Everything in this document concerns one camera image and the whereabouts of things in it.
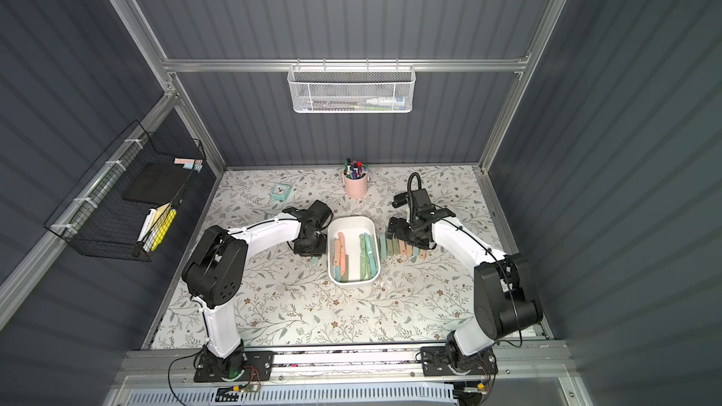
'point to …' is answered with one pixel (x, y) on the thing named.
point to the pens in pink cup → (354, 169)
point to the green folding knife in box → (363, 257)
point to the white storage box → (353, 249)
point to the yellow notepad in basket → (156, 226)
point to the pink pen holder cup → (355, 188)
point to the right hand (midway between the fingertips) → (401, 235)
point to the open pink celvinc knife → (342, 257)
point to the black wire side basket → (124, 206)
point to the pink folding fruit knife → (402, 248)
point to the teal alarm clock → (280, 192)
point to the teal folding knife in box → (370, 256)
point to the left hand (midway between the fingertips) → (317, 252)
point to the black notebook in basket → (158, 182)
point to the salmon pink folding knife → (422, 254)
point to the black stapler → (400, 199)
